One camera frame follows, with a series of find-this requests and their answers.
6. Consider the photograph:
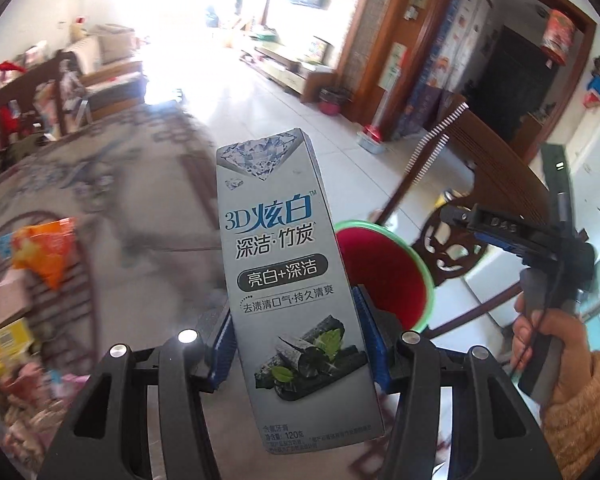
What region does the green red trash bucket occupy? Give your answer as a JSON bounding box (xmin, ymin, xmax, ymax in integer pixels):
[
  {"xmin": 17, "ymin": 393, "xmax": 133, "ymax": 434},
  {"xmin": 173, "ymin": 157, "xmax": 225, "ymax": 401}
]
[{"xmin": 334, "ymin": 220, "xmax": 434, "ymax": 332}]

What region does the dark wooden chair far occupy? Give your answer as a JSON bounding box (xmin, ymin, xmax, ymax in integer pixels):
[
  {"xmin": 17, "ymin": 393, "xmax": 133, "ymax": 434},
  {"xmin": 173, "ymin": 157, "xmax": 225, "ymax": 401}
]
[{"xmin": 0, "ymin": 50, "xmax": 86, "ymax": 140}]

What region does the red bag on chair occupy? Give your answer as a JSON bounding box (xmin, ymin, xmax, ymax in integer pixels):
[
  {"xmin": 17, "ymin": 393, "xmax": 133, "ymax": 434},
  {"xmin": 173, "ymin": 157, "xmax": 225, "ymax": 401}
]
[{"xmin": 0, "ymin": 61, "xmax": 27, "ymax": 150}]

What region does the carved wooden chair near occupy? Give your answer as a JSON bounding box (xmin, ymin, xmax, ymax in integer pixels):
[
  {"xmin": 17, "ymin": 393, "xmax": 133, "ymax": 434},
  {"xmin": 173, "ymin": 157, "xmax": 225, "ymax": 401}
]
[{"xmin": 367, "ymin": 91, "xmax": 589, "ymax": 340}]

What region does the red hanging lantern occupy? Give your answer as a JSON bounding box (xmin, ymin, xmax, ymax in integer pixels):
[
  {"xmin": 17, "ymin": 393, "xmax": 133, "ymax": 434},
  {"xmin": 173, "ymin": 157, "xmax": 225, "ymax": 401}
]
[{"xmin": 540, "ymin": 9, "xmax": 576, "ymax": 66}]

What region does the floral patterned tablecloth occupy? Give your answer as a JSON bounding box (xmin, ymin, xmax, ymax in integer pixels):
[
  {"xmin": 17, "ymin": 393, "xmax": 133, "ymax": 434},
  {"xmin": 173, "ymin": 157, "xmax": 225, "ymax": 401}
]
[{"xmin": 0, "ymin": 102, "xmax": 382, "ymax": 480}]

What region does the beige fuzzy sleeve forearm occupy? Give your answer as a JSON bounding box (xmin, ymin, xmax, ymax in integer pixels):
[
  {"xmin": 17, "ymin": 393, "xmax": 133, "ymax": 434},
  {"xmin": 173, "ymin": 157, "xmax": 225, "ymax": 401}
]
[{"xmin": 542, "ymin": 351, "xmax": 600, "ymax": 479}]

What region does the grey toothpaste box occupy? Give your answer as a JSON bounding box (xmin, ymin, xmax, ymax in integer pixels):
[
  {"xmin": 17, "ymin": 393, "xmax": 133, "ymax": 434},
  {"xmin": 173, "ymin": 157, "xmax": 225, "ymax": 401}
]
[{"xmin": 216, "ymin": 129, "xmax": 385, "ymax": 454}]

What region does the right hand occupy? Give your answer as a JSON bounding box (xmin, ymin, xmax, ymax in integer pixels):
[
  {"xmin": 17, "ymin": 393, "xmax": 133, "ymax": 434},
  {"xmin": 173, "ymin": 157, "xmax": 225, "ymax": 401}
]
[{"xmin": 509, "ymin": 291, "xmax": 594, "ymax": 403}]

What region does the sofa with cushions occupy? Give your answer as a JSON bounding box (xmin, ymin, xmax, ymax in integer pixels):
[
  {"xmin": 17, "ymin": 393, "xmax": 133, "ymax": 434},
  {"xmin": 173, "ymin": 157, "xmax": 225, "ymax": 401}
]
[{"xmin": 64, "ymin": 24, "xmax": 147, "ymax": 119}]

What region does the red floor trash bin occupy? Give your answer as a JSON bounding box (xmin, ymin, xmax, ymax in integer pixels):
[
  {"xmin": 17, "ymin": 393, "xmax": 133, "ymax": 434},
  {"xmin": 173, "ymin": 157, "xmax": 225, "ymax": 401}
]
[{"xmin": 318, "ymin": 87, "xmax": 350, "ymax": 116}]

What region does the orange snack bag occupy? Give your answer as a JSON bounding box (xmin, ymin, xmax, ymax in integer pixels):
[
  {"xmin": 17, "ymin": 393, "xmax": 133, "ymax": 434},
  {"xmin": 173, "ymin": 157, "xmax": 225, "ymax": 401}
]
[{"xmin": 10, "ymin": 218, "xmax": 74, "ymax": 290}]

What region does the low tv cabinet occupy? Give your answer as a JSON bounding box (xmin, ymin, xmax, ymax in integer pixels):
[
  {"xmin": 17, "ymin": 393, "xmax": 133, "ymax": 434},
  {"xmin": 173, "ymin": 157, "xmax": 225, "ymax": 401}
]
[{"xmin": 240, "ymin": 38, "xmax": 336, "ymax": 104}]

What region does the broom and dustpan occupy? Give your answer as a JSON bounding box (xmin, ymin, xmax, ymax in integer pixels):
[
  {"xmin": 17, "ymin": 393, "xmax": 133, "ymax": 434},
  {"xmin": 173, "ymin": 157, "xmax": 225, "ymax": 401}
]
[{"xmin": 358, "ymin": 68, "xmax": 401, "ymax": 155}]

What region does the pink plastic wrapper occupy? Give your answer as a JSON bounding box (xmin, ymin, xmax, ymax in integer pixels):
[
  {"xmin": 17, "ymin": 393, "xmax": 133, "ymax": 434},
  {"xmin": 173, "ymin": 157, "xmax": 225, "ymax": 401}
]
[{"xmin": 0, "ymin": 361, "xmax": 88, "ymax": 408}]

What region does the yellow toy on floor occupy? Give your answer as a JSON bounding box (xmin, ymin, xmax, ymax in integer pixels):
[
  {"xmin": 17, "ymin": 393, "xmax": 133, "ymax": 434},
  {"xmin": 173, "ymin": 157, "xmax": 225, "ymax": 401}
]
[{"xmin": 434, "ymin": 188, "xmax": 464, "ymax": 209}]

